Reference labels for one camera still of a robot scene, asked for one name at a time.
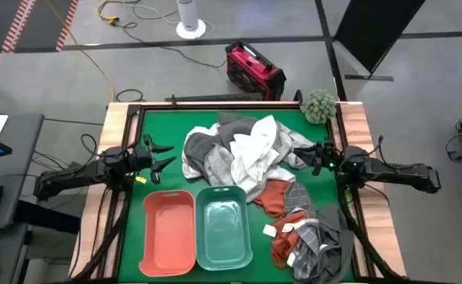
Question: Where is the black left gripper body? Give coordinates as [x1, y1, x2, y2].
[130, 133, 163, 185]

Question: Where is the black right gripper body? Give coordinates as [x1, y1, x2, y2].
[311, 140, 339, 178]

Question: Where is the light grey striped towel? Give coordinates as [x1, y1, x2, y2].
[274, 121, 317, 170]

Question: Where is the grey checked towel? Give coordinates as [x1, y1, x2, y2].
[282, 180, 323, 282]

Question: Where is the orange towel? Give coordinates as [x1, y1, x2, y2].
[253, 179, 295, 219]
[269, 210, 309, 270]

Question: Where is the light grey waffle towel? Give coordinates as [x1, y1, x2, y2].
[203, 142, 237, 187]

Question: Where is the orange plastic basket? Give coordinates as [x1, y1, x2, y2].
[138, 189, 197, 278]

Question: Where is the teal plastic basket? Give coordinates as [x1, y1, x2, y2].
[194, 185, 255, 272]

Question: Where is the green table mat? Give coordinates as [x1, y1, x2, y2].
[117, 108, 356, 283]

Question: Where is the small potted green plant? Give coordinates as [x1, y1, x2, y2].
[300, 88, 338, 125]

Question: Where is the black bar behind table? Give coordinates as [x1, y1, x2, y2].
[165, 92, 264, 103]

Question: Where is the red black toolbox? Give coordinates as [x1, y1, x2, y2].
[225, 39, 288, 102]

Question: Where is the grey desk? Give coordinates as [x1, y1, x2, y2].
[0, 113, 45, 284]

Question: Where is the white tower fan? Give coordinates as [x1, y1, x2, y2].
[175, 0, 207, 40]

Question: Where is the black partition panel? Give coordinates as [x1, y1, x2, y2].
[333, 0, 427, 83]

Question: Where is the coiled black cable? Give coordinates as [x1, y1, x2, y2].
[115, 88, 145, 103]

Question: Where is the black table frame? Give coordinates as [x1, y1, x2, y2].
[69, 100, 408, 284]

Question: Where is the black floor cable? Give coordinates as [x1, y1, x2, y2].
[121, 21, 228, 69]

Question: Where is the yellow extension cable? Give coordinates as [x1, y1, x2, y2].
[43, 0, 121, 103]

